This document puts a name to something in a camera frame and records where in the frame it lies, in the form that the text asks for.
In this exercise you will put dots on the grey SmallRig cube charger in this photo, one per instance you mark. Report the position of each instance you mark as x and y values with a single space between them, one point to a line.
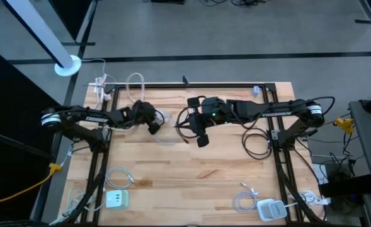
271 209

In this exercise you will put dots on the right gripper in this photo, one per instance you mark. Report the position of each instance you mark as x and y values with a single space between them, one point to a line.
205 116

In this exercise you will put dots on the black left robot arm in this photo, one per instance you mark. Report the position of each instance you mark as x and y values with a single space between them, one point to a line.
94 119

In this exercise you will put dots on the small white wall charger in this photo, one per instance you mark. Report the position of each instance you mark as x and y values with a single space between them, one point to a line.
256 90

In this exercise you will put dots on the white power adapter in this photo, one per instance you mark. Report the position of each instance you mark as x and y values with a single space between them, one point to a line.
317 170

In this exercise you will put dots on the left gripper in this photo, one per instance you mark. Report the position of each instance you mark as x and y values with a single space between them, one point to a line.
144 113

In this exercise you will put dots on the black clamp bracket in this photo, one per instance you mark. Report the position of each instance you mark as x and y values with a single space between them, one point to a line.
185 81

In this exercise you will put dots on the black computer box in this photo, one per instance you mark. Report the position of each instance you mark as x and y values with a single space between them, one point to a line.
345 189

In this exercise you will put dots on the black aluminium table frame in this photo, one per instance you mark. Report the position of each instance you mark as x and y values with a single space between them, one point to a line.
204 85

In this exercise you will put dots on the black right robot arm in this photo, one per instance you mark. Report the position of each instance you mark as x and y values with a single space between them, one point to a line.
267 111

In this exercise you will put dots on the white mint cube charger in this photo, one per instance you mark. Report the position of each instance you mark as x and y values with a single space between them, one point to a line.
117 199

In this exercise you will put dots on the white tower fan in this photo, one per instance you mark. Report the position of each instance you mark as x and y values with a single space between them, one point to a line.
35 30

